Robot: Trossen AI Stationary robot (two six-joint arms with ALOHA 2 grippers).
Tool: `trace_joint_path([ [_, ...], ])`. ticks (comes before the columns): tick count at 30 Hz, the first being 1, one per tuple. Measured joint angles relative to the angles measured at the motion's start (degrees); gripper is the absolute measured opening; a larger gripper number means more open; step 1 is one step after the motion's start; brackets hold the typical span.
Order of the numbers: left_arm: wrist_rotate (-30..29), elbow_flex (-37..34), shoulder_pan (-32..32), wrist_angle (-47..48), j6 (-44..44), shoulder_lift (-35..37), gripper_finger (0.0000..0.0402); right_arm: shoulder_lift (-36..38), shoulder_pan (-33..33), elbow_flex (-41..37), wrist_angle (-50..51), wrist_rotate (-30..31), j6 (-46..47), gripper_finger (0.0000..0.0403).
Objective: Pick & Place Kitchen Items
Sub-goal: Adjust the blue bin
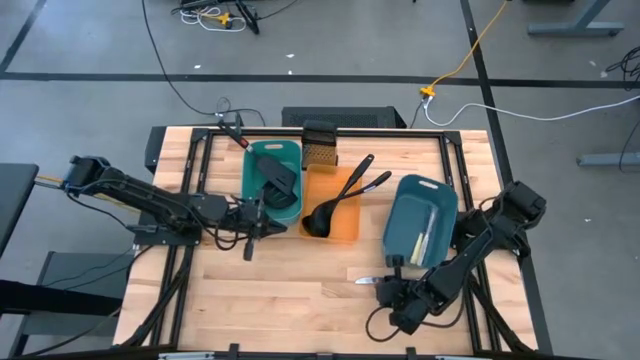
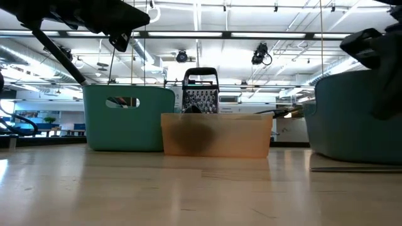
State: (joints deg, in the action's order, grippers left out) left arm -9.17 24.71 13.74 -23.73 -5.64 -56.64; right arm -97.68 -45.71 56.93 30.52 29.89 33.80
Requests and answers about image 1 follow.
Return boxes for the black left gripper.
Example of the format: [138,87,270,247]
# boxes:
[227,189,290,262]

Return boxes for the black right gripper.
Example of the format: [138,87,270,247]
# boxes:
[374,254,434,336]

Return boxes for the black slotted spatula steel handle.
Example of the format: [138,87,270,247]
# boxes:
[259,181,300,211]

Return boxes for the cream handled table knife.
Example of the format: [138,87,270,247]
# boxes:
[409,209,432,266]

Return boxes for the black turner red accent handle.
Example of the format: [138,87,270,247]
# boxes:
[217,118,298,196]

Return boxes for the orange translucent plastic bin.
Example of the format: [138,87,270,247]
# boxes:
[298,163,364,245]

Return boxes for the dark teal plastic bin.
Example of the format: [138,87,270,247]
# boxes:
[382,173,460,269]

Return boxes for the black plastic ladle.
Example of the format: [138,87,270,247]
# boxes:
[301,153,376,239]

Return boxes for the light teal plastic bin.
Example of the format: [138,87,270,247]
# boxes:
[241,139,305,226]

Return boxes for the black power adapter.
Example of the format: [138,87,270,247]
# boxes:
[215,110,245,127]

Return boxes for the black computer case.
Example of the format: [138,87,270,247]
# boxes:
[280,105,408,130]

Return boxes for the black folded stand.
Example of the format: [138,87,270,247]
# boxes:
[233,0,261,36]

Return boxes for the grey low shelf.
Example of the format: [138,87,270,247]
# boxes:
[7,249,137,359]

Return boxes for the black beam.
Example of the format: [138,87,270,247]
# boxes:
[0,279,124,317]

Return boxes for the grey desk foot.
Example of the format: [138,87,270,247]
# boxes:
[527,0,625,38]
[577,151,640,168]

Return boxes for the black side table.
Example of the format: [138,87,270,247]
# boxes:
[0,163,40,257]

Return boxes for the steel box grater black handle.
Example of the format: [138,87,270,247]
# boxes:
[301,119,340,171]

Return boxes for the black aluminium table frame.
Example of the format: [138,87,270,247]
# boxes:
[117,126,555,360]

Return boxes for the yellow extension cord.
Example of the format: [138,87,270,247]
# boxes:
[418,0,510,99]

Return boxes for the white and yellow cable bundle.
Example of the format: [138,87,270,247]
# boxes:
[178,3,249,34]

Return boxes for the black floor cable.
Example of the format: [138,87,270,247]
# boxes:
[141,0,267,127]

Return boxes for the white floor cable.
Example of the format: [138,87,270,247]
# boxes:
[423,94,640,128]

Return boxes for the yellow orange cable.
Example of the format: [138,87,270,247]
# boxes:
[35,173,142,214]

